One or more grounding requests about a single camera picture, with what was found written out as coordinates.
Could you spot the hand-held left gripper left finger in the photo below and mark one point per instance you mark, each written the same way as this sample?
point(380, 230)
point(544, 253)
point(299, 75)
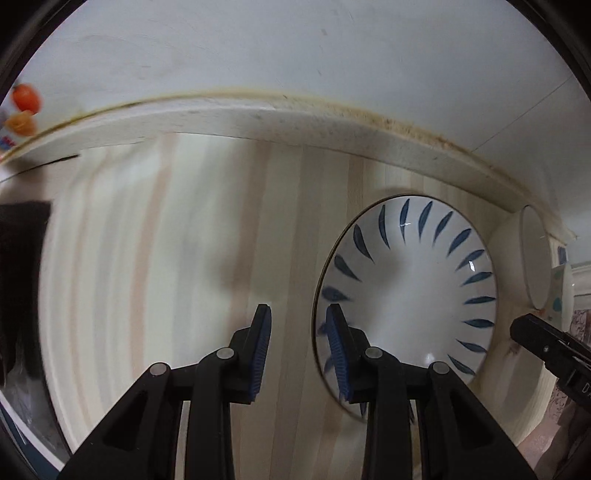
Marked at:
point(261, 350)

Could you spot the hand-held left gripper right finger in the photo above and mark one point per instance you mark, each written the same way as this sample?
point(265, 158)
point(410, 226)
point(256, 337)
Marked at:
point(337, 355)

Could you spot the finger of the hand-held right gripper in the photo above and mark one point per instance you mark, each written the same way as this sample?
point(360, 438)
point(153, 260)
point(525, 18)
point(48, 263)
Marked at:
point(540, 337)

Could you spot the dotted pattern bowl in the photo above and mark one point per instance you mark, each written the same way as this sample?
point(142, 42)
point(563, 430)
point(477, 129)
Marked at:
point(561, 290)

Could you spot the white bowl with blue rim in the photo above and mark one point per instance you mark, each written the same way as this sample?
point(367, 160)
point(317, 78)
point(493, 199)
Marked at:
point(534, 263)

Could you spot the blue leaf pattern plate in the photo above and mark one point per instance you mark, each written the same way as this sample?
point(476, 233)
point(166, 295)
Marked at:
point(415, 295)

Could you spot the frosted glass sliding door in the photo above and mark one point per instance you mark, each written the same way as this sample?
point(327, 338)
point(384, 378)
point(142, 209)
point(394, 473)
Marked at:
point(581, 323)

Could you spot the striped cat print table mat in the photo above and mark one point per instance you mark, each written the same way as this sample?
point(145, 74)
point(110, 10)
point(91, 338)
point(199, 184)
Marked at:
point(184, 230)

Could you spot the black gas stove top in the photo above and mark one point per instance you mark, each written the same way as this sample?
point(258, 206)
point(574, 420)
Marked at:
point(23, 277)

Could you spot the colourful wall sticker decoration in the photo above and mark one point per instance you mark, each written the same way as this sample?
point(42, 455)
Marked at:
point(24, 108)

